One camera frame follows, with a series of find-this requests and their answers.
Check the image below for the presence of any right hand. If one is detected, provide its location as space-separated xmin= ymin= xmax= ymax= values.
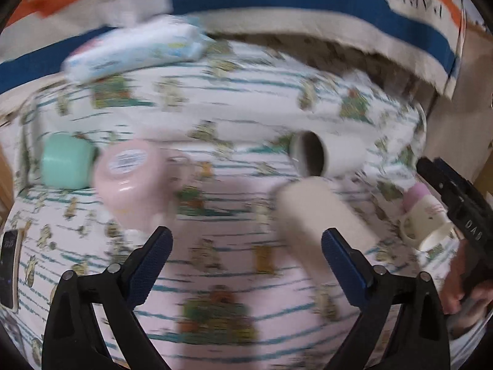
xmin=439 ymin=240 xmax=492 ymax=335

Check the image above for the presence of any beige speckled cup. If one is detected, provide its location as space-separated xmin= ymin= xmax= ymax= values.
xmin=274 ymin=177 xmax=378 ymax=286

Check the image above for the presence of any white cup pink lid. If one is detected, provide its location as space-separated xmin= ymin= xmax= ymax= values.
xmin=399 ymin=182 xmax=454 ymax=251

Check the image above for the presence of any pink mug white base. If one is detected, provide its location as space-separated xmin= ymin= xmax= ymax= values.
xmin=93 ymin=139 xmax=195 ymax=235

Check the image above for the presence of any cat print bed sheet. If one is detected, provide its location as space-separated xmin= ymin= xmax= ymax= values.
xmin=0 ymin=38 xmax=463 ymax=370

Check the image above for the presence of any mint green cup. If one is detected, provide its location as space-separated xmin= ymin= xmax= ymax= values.
xmin=40 ymin=134 xmax=97 ymax=190

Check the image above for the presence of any wooden side panel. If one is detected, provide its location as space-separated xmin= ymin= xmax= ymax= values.
xmin=425 ymin=23 xmax=492 ymax=181

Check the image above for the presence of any baby wipes pack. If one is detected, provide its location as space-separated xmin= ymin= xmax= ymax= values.
xmin=61 ymin=0 xmax=213 ymax=84

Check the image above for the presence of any smartphone with white case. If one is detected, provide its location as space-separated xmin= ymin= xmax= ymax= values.
xmin=0 ymin=230 xmax=22 ymax=312

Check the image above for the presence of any white cup dark interior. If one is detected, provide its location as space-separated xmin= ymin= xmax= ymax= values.
xmin=288 ymin=130 xmax=368 ymax=178

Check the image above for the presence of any striped Paris cloth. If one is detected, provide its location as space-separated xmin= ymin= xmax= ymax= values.
xmin=1 ymin=0 xmax=465 ymax=97

